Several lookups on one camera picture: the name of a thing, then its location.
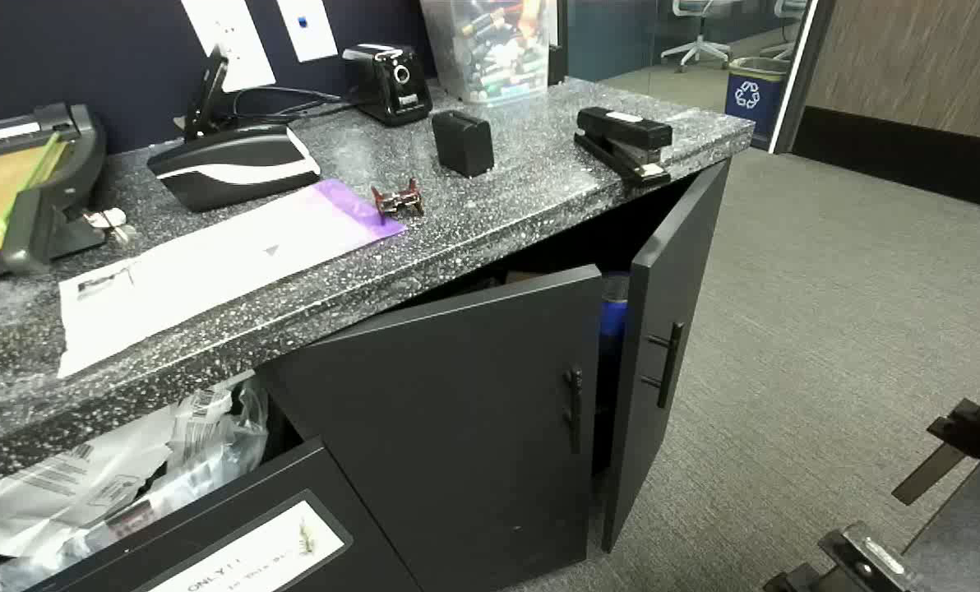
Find blue object inside cabinet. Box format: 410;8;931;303
595;295;632;376

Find large black cabinet door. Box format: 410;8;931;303
257;260;608;592

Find small black box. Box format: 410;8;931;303
432;105;496;182

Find purple paper sheet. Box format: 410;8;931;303
312;179;410;245

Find black stapler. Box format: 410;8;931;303
573;105;676;187

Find black electric pencil sharpener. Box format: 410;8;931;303
338;40;438;129

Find clear plastic container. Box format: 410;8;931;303
418;0;564;105

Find black and white hole punch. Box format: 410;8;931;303
146;45;327;219

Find office chair base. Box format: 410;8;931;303
658;0;738;72

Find blue recycling bin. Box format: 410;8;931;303
723;72;787;144

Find white note with blue mark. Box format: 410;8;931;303
273;0;342;67

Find black drawer with label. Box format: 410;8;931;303
29;438;421;592

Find crumpled white plastic bags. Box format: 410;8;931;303
0;376;273;592

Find green paper trimmer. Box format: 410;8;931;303
0;102;113;289

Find black door handle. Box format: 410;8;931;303
556;364;589;459
638;318;687;413

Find black cabinet door with handle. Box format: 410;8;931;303
600;157;734;556

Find white wall paper sheet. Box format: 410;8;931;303
176;0;281;97

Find black metal frame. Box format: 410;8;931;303
761;347;980;592

